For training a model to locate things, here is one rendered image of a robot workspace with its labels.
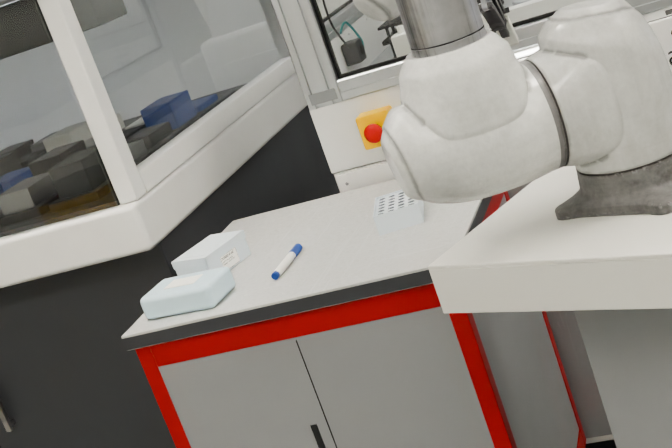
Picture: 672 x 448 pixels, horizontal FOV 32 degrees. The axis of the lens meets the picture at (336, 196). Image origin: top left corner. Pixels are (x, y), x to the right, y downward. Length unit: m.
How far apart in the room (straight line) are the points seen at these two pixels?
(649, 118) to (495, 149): 0.21
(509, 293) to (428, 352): 0.39
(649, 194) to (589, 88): 0.16
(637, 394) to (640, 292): 0.27
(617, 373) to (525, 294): 0.22
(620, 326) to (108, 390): 1.38
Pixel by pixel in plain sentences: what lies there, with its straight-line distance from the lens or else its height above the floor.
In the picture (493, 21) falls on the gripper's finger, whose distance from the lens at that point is 2.10.
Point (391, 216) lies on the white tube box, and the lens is 2.06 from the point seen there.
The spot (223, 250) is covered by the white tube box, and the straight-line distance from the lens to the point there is 2.19.
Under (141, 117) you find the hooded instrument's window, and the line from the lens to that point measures 2.53.
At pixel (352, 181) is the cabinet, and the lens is 2.47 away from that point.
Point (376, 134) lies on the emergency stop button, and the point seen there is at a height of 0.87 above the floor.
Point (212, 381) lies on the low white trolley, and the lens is 2.06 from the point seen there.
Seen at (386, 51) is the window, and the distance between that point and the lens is 2.39.
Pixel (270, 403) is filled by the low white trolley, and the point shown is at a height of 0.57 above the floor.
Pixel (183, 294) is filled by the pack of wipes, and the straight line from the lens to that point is 2.03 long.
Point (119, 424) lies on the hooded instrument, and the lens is 2.72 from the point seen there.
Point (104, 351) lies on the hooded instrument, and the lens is 2.64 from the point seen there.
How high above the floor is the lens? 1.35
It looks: 14 degrees down
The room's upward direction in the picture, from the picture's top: 20 degrees counter-clockwise
